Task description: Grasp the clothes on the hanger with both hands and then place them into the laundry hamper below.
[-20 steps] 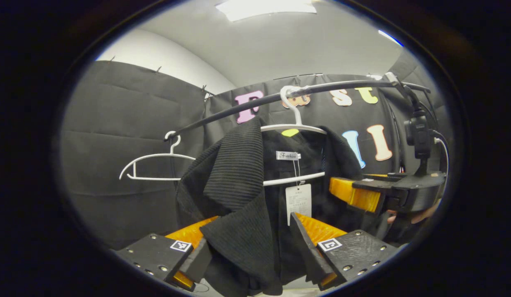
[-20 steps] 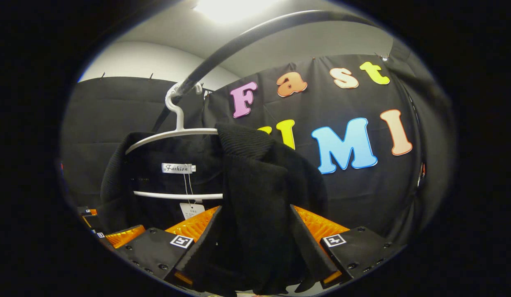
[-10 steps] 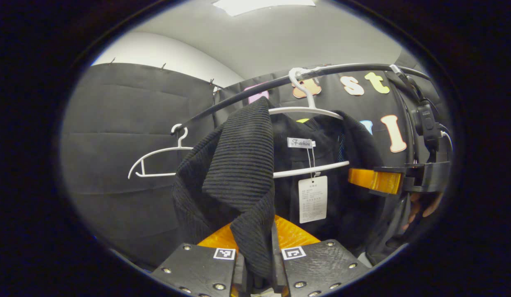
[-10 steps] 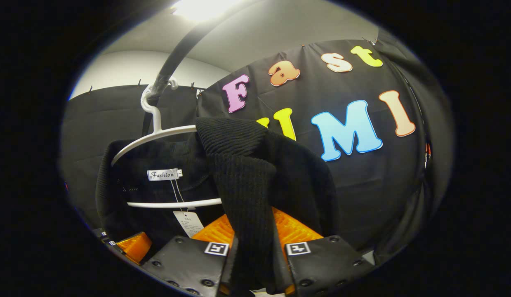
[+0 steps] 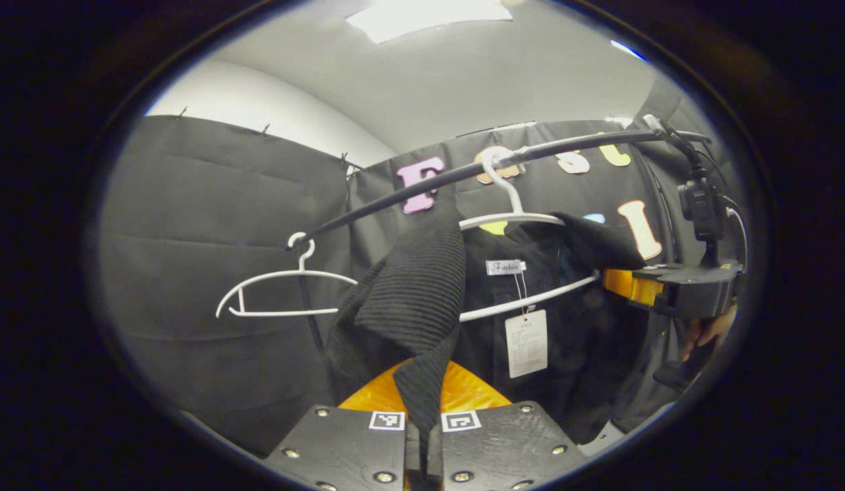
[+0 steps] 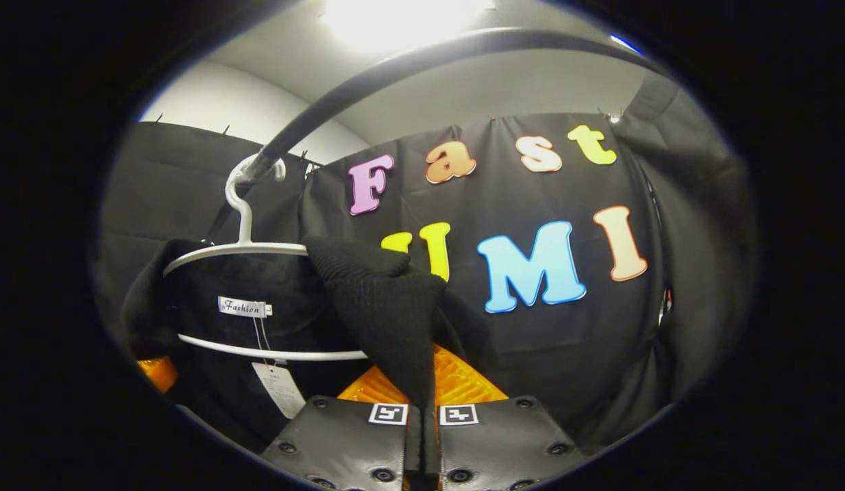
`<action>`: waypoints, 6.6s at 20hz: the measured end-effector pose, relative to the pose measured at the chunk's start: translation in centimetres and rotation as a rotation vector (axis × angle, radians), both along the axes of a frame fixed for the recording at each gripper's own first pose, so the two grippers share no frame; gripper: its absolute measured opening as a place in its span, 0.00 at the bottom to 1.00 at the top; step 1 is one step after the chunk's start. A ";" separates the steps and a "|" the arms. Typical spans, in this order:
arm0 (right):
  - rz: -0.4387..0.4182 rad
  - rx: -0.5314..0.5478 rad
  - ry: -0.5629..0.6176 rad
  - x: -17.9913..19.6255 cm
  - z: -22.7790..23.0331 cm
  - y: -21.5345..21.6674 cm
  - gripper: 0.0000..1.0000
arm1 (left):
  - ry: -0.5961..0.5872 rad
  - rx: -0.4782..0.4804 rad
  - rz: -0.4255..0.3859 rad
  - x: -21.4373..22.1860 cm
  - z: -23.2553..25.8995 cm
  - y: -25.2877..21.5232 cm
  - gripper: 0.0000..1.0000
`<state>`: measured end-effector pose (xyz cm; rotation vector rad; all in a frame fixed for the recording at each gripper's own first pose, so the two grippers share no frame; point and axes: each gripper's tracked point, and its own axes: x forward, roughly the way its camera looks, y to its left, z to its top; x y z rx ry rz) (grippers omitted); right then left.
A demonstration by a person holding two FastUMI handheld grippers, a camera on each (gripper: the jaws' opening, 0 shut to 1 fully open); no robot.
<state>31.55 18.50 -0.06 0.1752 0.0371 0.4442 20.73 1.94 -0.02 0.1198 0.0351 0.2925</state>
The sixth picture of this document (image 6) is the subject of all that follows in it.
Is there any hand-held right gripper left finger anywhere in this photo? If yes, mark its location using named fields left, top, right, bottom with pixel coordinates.
left=261, top=365, right=423, bottom=491

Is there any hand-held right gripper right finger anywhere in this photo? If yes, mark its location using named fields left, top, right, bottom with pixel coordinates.
left=432, top=344, right=590, bottom=491

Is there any black jacket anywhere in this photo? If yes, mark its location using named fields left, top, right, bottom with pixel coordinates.
left=121, top=235, right=496, bottom=478

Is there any white plastic clothes hanger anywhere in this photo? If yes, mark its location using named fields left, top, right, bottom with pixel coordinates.
left=163, top=155, right=368, bottom=361

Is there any black metal clothes rack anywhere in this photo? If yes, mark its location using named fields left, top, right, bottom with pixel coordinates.
left=204, top=27, right=672, bottom=246

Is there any black backdrop cloth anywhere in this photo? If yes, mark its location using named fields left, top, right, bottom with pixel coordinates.
left=98, top=72, right=757, bottom=451

